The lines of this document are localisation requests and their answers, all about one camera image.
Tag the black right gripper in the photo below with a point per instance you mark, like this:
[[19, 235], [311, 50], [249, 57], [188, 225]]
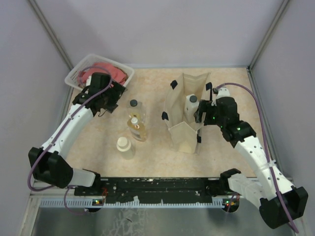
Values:
[[205, 105]]

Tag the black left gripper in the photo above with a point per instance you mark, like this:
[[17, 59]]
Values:
[[117, 90]]

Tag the clear bottle grey cap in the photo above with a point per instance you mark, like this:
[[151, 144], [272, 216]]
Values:
[[136, 109]]

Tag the white bottle grey cap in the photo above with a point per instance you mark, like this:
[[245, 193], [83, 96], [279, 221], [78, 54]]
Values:
[[191, 106]]

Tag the amber liquid bottle white cap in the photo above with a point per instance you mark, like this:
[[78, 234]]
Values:
[[137, 129]]

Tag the cream canvas tote bag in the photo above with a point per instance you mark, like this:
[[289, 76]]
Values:
[[185, 137]]

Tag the cream bottle round cap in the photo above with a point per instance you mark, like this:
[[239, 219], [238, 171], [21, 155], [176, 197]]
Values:
[[124, 146]]

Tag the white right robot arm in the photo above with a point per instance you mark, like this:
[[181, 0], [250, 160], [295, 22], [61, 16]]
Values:
[[278, 200]]

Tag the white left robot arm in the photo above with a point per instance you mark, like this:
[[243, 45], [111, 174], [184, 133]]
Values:
[[48, 162]]

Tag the pink cloth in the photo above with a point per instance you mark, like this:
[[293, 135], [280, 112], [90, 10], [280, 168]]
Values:
[[102, 67]]

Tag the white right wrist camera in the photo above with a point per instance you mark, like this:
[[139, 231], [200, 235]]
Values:
[[222, 92]]

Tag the aluminium frame post right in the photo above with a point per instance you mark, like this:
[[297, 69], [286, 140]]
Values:
[[269, 33]]

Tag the aluminium frame post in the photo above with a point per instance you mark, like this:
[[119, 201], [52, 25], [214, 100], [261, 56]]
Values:
[[269, 33], [50, 33]]

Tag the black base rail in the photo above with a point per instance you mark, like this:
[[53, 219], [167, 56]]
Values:
[[154, 191]]

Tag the aluminium frame post left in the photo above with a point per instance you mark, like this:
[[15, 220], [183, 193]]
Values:
[[50, 33]]

